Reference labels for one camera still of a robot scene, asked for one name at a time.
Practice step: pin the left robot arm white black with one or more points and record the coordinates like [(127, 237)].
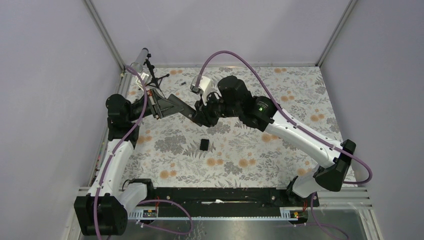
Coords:
[(104, 210)]

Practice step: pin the black battery cover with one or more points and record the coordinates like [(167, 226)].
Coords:
[(204, 144)]

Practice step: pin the floral patterned table mat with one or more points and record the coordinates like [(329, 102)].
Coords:
[(168, 150)]

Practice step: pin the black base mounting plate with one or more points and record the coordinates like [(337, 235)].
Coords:
[(184, 197)]

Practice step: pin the slotted aluminium cable rail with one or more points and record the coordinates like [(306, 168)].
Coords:
[(216, 212)]

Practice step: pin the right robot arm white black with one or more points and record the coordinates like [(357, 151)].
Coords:
[(259, 112)]

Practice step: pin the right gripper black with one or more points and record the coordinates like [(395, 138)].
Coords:
[(203, 114)]

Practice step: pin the grey cylinder tube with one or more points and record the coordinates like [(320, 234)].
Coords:
[(138, 64)]

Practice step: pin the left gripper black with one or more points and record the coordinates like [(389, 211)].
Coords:
[(160, 106)]

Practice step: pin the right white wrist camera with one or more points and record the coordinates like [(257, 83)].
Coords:
[(202, 86)]

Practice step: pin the small black tripod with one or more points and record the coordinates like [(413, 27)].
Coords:
[(154, 82)]

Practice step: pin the black remote control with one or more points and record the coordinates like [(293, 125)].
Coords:
[(187, 110)]

